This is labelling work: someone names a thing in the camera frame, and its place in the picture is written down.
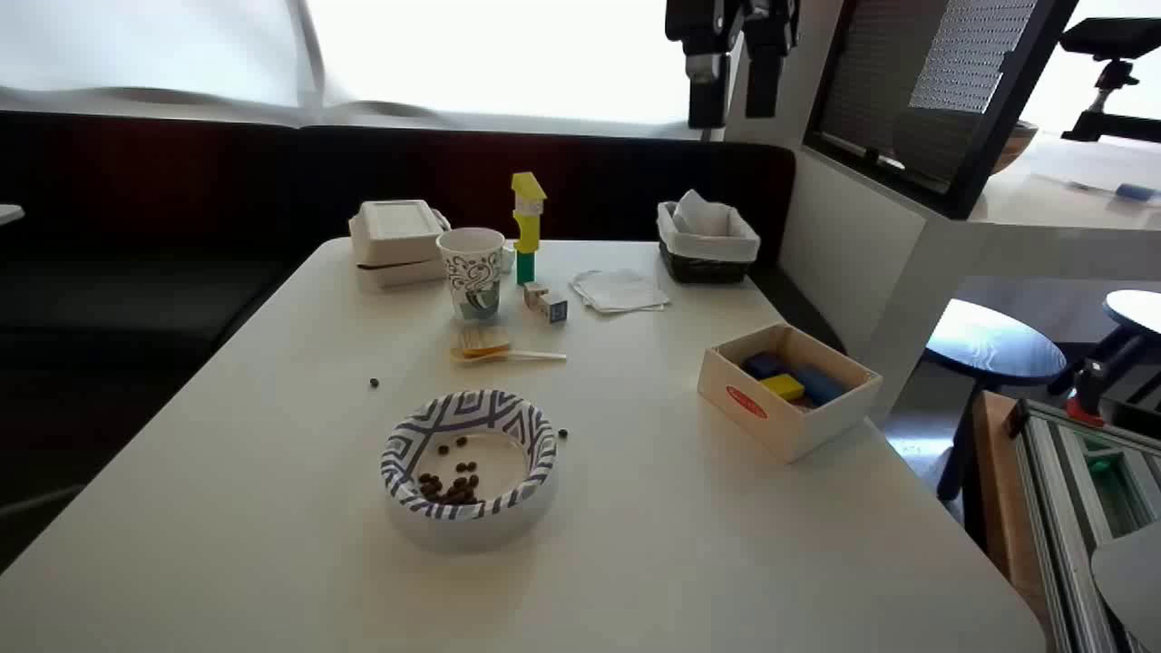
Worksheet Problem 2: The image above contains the round grey stool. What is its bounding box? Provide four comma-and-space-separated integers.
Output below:
922, 299, 1069, 503

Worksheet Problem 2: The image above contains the white paper napkin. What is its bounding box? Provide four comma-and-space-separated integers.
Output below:
565, 265, 676, 318

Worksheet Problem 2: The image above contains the round white stool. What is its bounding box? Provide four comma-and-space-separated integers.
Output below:
1102, 287, 1161, 342

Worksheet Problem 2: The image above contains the wooden board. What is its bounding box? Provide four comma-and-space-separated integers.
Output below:
966, 390, 1045, 615

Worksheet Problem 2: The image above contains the black white patterned plate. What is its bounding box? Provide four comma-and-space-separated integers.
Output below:
377, 385, 561, 552

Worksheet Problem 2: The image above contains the dark basket with white liner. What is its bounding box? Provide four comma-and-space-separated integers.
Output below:
654, 196, 767, 287

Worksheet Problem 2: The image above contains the red clamp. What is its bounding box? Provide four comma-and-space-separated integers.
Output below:
1068, 358, 1109, 427

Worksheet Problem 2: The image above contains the aluminium profile frame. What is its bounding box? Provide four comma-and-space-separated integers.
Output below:
1008, 392, 1161, 653

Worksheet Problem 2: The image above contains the patterned paper coffee cup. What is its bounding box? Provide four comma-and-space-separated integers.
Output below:
432, 225, 512, 327

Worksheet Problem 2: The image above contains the yellow wedge toy block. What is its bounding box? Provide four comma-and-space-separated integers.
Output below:
507, 167, 550, 212

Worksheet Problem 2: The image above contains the dark bench sofa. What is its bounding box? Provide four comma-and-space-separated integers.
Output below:
0, 109, 797, 572

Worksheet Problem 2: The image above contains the heap of coffee beans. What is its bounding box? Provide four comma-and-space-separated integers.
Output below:
415, 436, 485, 508

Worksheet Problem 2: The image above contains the black computer monitor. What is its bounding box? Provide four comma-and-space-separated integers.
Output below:
801, 0, 1080, 225

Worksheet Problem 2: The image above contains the yellow toy block in box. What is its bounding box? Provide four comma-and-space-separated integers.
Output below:
758, 371, 809, 407

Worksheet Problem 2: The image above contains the white paper sheet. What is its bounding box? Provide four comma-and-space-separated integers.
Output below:
671, 185, 741, 237

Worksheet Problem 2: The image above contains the white foam takeout box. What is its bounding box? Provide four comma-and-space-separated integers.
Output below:
346, 196, 454, 292

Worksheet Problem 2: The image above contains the yellow upright toy block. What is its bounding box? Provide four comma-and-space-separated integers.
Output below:
512, 205, 544, 259

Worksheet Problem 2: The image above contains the white wooden box red label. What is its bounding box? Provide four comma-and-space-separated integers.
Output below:
694, 318, 884, 469

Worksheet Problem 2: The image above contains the white desk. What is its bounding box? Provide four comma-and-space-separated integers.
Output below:
773, 138, 1161, 427

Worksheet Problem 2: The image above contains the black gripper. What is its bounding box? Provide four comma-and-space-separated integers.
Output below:
663, 0, 801, 130

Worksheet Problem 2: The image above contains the wooden utensil on table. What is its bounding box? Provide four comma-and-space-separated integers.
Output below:
450, 336, 519, 371

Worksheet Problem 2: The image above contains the blue toy block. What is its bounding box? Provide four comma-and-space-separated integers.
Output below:
792, 358, 850, 411
738, 350, 792, 382

